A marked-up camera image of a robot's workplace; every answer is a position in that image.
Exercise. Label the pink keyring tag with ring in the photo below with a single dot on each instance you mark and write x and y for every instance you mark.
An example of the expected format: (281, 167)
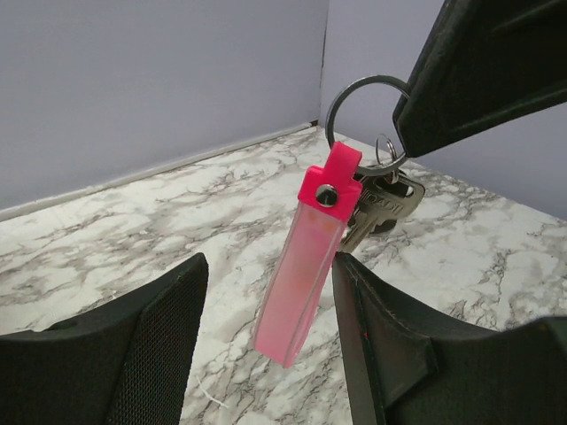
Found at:
(326, 201)

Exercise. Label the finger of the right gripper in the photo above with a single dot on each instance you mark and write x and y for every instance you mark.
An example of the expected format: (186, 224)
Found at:
(483, 64)

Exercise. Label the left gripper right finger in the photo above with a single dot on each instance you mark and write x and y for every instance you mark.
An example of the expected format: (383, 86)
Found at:
(407, 363)

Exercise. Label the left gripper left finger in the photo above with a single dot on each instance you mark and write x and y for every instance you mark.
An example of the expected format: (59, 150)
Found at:
(125, 362)

